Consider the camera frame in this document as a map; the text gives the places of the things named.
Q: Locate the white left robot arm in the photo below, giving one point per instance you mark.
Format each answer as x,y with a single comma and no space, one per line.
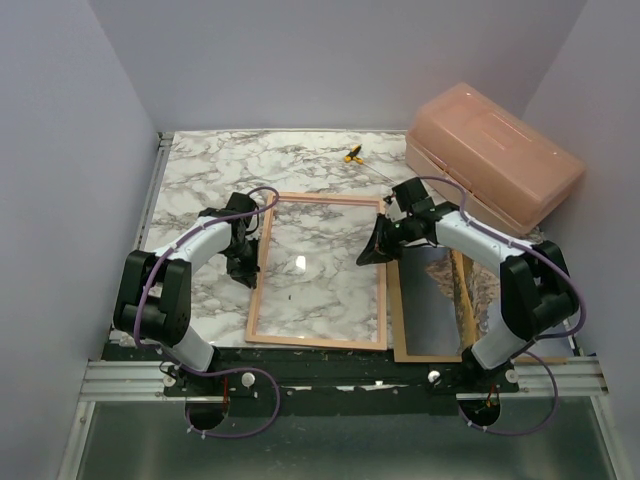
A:
153,304

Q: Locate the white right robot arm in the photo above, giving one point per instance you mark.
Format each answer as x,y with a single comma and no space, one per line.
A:
536,291

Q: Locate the pink translucent plastic box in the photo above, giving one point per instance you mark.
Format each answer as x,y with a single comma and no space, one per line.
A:
513,175

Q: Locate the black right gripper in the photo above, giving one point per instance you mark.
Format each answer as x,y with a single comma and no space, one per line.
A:
378,250

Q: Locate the landscape photo print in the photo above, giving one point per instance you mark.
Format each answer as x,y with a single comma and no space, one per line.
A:
440,300

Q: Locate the brown frame backing board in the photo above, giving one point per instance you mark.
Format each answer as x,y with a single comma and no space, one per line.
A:
400,310

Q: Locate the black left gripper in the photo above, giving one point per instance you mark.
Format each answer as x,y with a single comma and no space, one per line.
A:
247,274

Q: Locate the yellow black T-handle hex key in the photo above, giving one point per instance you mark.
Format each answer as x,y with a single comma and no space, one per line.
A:
353,156

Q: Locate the pink wooden picture frame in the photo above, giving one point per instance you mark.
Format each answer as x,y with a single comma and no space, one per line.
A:
317,270

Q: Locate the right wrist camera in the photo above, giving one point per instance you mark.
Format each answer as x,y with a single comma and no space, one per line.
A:
392,209

